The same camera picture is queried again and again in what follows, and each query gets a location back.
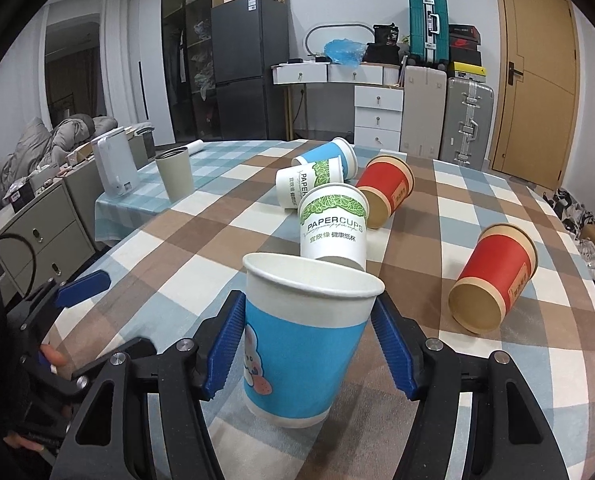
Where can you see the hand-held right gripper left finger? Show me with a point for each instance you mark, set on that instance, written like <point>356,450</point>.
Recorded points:
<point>226,347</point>

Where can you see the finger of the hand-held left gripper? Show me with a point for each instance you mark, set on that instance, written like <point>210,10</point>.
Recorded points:
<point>97,366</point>
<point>84,287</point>

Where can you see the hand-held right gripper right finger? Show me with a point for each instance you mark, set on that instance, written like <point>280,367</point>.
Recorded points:
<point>393,352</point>

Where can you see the blue paper cup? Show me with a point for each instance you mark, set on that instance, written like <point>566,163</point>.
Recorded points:
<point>321,152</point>
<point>302,350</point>

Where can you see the white leaf-print paper cup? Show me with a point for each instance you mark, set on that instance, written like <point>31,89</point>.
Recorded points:
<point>333,240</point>
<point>291,189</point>

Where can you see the red paper cup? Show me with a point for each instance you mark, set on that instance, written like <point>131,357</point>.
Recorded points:
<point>385,180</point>
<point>497,270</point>

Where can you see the person's left hand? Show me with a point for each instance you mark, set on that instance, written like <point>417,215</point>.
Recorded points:
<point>54,356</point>

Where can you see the grey drawer cabinet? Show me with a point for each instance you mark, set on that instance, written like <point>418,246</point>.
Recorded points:
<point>42,230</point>

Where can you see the white electric kettle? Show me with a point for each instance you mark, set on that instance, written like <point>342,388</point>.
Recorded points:
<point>114,162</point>

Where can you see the grey-green tumbler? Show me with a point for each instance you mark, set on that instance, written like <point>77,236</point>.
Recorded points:
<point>176,175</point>

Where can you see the grey duvet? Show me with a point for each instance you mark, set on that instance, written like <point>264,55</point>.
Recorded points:
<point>52,140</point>

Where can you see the white paper roll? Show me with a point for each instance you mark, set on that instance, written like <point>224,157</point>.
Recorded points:
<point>196,147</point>

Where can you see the teal checked cloth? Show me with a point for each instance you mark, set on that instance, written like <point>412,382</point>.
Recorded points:
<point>222,165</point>

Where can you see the white curtain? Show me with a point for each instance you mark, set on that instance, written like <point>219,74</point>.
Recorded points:
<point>120,60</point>

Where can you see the white drawer chest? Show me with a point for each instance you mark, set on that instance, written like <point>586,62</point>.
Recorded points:
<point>377,117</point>

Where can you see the silver suitcase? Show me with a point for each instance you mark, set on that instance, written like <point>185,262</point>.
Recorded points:
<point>465,125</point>

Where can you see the beige suitcase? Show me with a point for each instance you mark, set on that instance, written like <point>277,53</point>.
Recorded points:
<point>422,110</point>

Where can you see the dark glass wardrobe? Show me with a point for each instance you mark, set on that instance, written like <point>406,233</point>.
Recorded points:
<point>187,60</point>

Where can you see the white desk with drawers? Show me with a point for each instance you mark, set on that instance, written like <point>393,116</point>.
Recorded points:
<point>305,75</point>

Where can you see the dark grey fridge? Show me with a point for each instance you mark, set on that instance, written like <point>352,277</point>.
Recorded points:
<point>247,50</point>

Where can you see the yellow black shoe box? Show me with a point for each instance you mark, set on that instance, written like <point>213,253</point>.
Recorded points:
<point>470,74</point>

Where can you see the blue plastic bag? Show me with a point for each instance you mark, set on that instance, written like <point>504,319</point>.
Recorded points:
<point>345,51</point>

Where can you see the black bag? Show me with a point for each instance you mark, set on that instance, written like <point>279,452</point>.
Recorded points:
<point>383,42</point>

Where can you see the black red shoe box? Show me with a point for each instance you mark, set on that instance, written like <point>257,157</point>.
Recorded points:
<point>463,42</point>

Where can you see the wooden door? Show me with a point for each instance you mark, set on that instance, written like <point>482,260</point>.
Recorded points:
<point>542,60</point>

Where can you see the teal suitcase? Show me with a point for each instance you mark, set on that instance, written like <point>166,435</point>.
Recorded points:
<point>422,25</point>

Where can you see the oval mirror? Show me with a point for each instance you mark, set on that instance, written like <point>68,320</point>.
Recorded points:
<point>341,25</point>

